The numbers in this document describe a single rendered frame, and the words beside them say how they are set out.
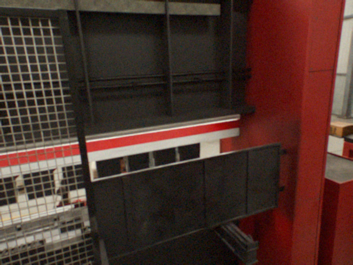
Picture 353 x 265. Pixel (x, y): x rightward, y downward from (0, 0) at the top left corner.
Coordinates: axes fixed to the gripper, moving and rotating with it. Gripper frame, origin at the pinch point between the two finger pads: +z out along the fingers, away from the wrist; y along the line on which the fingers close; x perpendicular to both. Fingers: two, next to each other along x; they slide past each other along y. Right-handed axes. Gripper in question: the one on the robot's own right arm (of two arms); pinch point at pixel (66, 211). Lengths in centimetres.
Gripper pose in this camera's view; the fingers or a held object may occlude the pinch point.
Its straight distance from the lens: 235.0
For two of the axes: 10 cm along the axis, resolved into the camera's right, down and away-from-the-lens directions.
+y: 2.6, -0.5, -9.6
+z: 1.0, 9.9, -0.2
